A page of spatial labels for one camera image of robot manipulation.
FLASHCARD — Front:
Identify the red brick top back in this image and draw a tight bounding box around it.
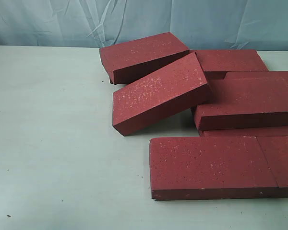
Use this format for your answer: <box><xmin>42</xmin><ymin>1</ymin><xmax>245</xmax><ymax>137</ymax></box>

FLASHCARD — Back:
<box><xmin>99</xmin><ymin>32</ymin><xmax>190</xmax><ymax>85</ymax></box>

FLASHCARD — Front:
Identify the white fabric backdrop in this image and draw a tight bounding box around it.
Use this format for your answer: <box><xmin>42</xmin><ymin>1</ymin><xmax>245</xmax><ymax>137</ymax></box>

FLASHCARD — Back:
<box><xmin>0</xmin><ymin>0</ymin><xmax>288</xmax><ymax>51</ymax></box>

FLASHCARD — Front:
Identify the red brick hidden row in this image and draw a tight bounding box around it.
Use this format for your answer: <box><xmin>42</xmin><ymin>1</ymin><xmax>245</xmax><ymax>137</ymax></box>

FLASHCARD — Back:
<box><xmin>198</xmin><ymin>126</ymin><xmax>288</xmax><ymax>137</ymax></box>

